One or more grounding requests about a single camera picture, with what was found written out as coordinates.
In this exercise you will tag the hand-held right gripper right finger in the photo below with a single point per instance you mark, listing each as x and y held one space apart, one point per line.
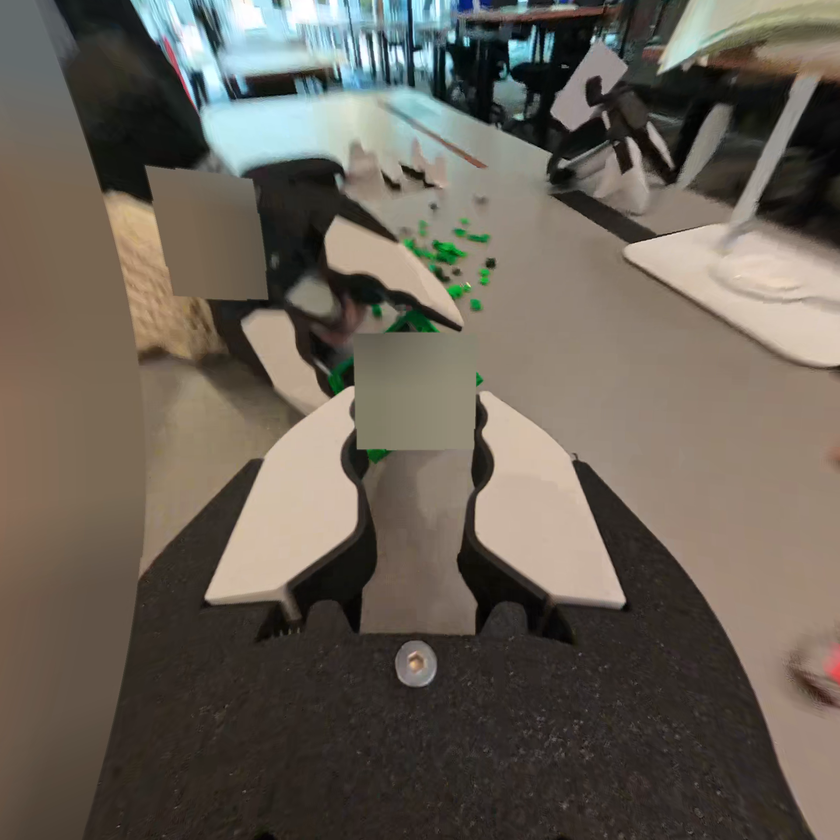
538 518

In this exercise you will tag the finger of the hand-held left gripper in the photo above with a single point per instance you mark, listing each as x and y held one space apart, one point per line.
282 354
380 262

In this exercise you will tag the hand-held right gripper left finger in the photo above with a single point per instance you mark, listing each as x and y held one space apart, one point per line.
289 518

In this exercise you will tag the green lego plate build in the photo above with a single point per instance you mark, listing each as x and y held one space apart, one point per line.
407 323

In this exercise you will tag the scattered green lego pieces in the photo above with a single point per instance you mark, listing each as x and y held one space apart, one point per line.
446 253

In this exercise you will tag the open lego instruction booklet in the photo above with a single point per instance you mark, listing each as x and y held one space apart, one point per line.
741 29

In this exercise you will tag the white jagged plastic piece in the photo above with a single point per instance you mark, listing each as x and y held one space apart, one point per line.
371 167
430 167

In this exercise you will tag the background table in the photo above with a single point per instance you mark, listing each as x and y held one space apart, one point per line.
275 69

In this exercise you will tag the black strip mat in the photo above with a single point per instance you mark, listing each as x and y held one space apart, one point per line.
610 216

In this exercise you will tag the spare hand-held gripper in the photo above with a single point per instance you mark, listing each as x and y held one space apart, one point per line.
620 108

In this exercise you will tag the white booklet stand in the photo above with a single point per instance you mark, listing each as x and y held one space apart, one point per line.
741 289

